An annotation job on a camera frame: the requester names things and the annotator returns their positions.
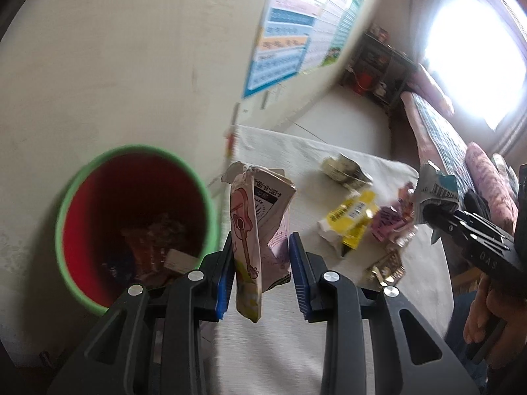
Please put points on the pink guitar print carton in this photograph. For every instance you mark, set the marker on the pink guitar print carton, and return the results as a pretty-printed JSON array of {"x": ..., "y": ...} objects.
[{"x": 247, "y": 222}]

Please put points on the red bin with green rim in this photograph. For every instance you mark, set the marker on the red bin with green rim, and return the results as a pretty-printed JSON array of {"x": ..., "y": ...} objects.
[{"x": 123, "y": 197}]

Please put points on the bright window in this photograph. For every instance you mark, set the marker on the bright window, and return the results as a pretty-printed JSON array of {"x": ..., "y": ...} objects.
[{"x": 473, "y": 49}]

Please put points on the bed with plaid blanket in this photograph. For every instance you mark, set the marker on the bed with plaid blanket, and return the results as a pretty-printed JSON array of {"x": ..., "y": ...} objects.
[{"x": 440, "y": 144}]

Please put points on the black garment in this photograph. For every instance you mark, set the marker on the black garment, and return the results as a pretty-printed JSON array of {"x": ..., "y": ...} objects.
[{"x": 477, "y": 203}]

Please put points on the pink folded quilt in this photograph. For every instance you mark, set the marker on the pink folded quilt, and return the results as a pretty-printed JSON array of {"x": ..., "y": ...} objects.
[{"x": 436, "y": 90}]

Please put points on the white teal carton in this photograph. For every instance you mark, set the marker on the white teal carton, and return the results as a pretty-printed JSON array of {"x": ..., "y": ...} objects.
[{"x": 434, "y": 189}]

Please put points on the green bordered wall poster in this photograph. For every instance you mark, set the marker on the green bordered wall poster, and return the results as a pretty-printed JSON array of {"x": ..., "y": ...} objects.
[{"x": 346, "y": 24}]

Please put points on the white chart wall poster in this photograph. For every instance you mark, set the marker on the white chart wall poster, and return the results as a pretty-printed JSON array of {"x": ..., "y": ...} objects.
[{"x": 329, "y": 20}]

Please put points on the crumpled cream printed wrapper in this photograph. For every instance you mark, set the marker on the crumpled cream printed wrapper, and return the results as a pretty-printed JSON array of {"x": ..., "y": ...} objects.
[{"x": 343, "y": 168}]

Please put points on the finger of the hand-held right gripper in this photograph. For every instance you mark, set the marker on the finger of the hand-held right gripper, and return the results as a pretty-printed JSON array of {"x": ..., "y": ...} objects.
[
  {"x": 490, "y": 228},
  {"x": 473, "y": 247}
]

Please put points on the dark metal shelf rack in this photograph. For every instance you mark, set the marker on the dark metal shelf rack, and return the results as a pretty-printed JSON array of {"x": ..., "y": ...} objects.
[{"x": 383, "y": 66}]

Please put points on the pink pillow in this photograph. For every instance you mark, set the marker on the pink pillow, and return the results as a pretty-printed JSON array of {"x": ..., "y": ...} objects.
[{"x": 490, "y": 181}]

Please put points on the red bucket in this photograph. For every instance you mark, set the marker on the red bucket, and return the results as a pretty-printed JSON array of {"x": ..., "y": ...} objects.
[{"x": 364, "y": 83}]

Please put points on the blue bordered wall poster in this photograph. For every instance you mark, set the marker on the blue bordered wall poster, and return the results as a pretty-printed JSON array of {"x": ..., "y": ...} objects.
[{"x": 280, "y": 49}]

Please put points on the yellow packet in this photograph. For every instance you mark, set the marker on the yellow packet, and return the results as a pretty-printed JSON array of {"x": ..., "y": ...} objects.
[{"x": 350, "y": 218}]

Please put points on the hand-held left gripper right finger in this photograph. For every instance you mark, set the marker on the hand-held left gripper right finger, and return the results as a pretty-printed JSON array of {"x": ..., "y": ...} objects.
[{"x": 299, "y": 279}]

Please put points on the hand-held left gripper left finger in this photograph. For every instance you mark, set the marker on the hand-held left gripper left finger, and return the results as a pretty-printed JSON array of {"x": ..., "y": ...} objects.
[{"x": 225, "y": 288}]

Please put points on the person's right hand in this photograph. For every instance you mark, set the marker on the person's right hand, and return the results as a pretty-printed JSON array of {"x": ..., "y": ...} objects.
[{"x": 477, "y": 317}]

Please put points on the purple pink wrapper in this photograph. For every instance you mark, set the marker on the purple pink wrapper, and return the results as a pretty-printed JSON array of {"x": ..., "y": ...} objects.
[{"x": 389, "y": 220}]

